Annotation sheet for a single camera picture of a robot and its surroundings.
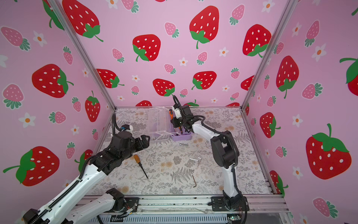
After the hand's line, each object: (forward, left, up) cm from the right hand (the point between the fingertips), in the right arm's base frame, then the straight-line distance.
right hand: (171, 119), depth 95 cm
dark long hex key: (-35, -20, -16) cm, 44 cm away
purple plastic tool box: (-4, +7, -4) cm, 9 cm away
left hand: (-22, +10, +8) cm, 26 cm away
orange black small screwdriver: (+3, 0, +5) cm, 6 cm away
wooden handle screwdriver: (-26, +19, -13) cm, 35 cm away
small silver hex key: (-20, -18, -15) cm, 31 cm away
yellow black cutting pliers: (+1, -6, -12) cm, 14 cm away
